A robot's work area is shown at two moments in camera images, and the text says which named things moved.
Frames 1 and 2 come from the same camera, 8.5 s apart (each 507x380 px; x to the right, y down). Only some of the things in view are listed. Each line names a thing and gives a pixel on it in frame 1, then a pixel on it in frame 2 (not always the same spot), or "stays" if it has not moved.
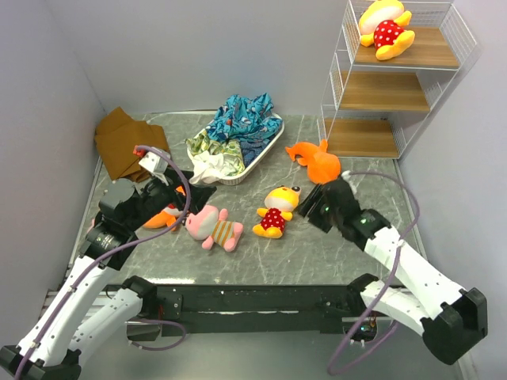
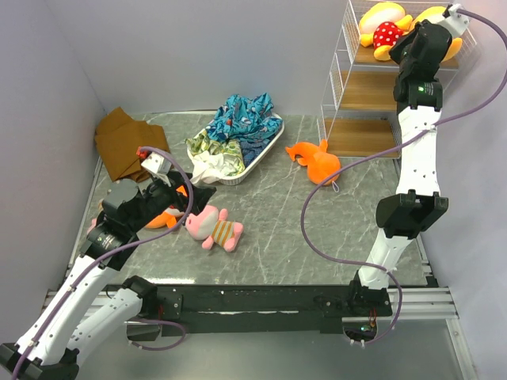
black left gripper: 199,195 stays
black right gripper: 316,196 to 394,51
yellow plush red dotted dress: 279,202 to 432,15
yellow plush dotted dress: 383,24 stays
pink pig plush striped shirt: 207,223 stays
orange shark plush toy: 166,218 stays
